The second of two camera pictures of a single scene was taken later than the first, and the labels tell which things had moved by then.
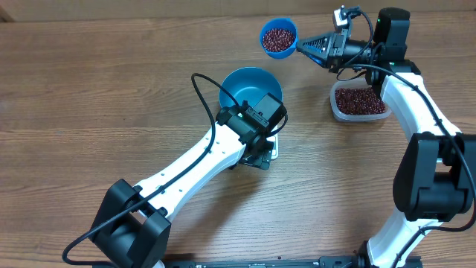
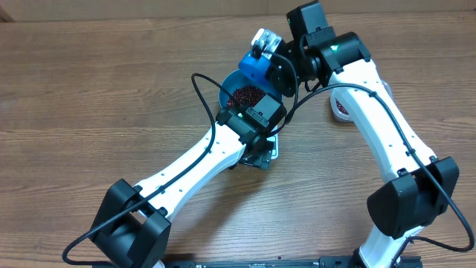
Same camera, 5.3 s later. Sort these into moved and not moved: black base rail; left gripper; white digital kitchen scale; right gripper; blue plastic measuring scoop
Moved: right gripper; blue plastic measuring scoop
Not moved: white digital kitchen scale; left gripper; black base rail
